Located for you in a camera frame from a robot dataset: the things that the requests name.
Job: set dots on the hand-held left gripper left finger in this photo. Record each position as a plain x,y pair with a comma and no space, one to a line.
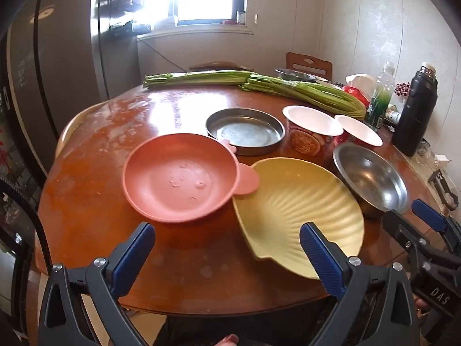
133,259

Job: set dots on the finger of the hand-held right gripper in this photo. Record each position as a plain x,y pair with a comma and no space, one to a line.
428,216
399,229

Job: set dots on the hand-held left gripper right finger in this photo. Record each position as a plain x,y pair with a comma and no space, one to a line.
322,259

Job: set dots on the large steel bowl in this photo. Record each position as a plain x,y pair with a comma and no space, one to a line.
371,180

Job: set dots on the yellow shell-shaped plate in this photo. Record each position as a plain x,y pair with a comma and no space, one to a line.
288,202

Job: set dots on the pink plate with ears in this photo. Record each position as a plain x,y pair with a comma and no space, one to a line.
173,180

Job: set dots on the red instant noodle cup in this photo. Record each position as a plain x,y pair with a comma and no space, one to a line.
358,129
309,140

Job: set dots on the shallow round steel plate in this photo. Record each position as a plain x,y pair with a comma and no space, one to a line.
245,133

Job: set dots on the person's right hand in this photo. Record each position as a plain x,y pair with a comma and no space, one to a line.
420,306

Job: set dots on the person's left hand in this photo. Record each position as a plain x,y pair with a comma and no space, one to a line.
227,340

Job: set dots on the black clip tool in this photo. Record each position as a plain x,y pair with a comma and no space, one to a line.
437,180

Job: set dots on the white charger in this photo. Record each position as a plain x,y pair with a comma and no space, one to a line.
442,160

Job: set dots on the glass jar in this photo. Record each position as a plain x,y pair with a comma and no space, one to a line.
424,151

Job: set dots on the person's dark clothing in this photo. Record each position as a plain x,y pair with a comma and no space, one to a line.
252,331

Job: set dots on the black thermos flask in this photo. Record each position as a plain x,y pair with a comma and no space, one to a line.
414,115

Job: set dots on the small white bottle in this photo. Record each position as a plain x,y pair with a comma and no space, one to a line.
393,117

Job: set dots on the clear plastic bottle green label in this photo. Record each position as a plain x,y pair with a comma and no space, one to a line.
380,104

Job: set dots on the red dotted small object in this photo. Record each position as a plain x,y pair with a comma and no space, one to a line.
403,90

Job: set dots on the red package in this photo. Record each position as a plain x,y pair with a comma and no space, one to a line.
356,95

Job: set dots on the white plastic bag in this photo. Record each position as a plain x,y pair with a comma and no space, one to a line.
360,81

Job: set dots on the green celery bundle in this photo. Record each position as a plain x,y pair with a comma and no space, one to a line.
317,93
198,78

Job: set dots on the small steel bowl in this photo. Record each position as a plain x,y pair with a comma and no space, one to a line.
295,75

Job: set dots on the wooden chair with cutout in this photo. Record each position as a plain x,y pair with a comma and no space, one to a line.
306,65

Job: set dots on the grey refrigerator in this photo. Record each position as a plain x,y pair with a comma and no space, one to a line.
65,61

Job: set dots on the black wall rack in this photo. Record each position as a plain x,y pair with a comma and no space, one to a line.
126,29

